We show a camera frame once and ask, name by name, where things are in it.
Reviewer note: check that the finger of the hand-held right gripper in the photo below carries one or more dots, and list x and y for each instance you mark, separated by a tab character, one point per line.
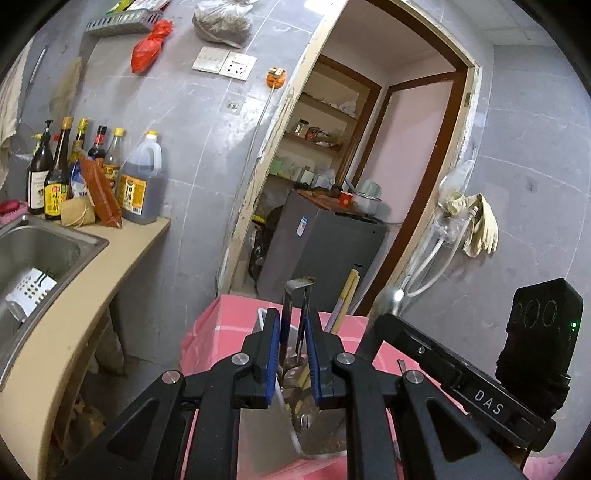
415	337

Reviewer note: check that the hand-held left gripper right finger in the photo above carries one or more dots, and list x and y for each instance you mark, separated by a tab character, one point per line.
314	364

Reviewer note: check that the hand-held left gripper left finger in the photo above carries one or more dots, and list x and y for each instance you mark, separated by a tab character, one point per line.
272	355

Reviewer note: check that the wooden chopstick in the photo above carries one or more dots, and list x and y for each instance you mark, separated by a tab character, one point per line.
351	281
356	279

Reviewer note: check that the white perforated utensil holder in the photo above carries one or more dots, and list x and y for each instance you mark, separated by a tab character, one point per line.
263	438

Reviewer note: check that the pink checked tablecloth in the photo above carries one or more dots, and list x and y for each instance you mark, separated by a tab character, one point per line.
217	332

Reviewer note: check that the grey small fridge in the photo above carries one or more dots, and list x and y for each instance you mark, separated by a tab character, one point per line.
323	254

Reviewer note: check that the cream rubber gloves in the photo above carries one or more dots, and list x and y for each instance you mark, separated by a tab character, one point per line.
482	226

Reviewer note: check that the white pot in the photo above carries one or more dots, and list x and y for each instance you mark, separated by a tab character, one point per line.
368	198

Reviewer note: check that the red cup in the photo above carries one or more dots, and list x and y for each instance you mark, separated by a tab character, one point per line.
346	200

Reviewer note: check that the wooden cutting board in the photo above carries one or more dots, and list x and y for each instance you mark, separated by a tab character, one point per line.
318	198

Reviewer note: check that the beige kitchen counter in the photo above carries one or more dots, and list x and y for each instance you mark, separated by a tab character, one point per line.
115	258

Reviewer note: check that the green box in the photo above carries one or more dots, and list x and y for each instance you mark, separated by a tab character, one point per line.
284	167

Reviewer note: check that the cooking oil jug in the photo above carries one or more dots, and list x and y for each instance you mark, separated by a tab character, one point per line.
141	189

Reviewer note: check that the glass jar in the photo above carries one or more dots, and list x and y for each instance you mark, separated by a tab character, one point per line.
302	129

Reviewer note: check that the orange brown packet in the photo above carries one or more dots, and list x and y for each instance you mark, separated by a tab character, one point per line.
101	194

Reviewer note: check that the wooden shelf unit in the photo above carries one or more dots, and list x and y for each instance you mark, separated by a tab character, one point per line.
323	120

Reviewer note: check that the tan wrapped bundle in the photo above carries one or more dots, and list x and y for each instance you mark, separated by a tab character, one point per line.
77	213

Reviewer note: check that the yellow cap bottle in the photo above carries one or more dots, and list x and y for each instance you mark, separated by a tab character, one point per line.
114	166

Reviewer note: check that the steel sink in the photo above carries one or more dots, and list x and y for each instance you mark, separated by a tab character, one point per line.
41	258

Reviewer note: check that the white slotted tray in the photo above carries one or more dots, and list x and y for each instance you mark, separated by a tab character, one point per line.
30	290

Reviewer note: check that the soy sauce bottle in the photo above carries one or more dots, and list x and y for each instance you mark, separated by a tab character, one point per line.
56	194

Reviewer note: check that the red cap dark bottle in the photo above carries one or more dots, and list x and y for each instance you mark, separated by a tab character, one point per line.
98	145

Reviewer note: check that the green label bottle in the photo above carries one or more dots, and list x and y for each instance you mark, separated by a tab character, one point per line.
79	138

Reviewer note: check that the pink sponge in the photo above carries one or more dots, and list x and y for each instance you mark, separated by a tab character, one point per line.
11	208

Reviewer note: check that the red plastic bag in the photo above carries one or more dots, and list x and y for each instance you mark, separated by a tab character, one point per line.
147	50

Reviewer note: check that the clear bag of dried goods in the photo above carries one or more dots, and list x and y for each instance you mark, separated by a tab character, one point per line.
221	25

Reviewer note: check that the cream towel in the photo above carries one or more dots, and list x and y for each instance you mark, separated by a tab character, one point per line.
11	106

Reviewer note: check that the red white seasoning packet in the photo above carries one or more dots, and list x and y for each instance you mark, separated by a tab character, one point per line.
152	4

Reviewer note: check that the hanging metal utensil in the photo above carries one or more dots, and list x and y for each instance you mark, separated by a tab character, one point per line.
36	67

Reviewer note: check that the green snack packet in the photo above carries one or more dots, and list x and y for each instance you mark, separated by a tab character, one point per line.
120	5

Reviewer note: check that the clear plastic wall bag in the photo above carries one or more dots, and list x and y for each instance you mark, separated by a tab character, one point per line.
455	184

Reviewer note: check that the wooden door frame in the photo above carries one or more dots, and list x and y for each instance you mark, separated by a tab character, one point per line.
258	175

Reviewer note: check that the brown inner door frame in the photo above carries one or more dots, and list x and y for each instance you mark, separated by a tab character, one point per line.
369	138

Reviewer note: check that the small wall plate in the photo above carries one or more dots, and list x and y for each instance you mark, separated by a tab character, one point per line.
233	105

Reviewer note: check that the orange wall hook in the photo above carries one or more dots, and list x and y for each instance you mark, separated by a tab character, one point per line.
276	77

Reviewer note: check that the white wall socket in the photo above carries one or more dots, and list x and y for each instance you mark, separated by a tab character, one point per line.
239	67

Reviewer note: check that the white wall switch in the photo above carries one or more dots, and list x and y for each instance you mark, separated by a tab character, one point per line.
208	59

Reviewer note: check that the grey wall rack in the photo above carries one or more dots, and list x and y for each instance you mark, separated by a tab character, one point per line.
124	21

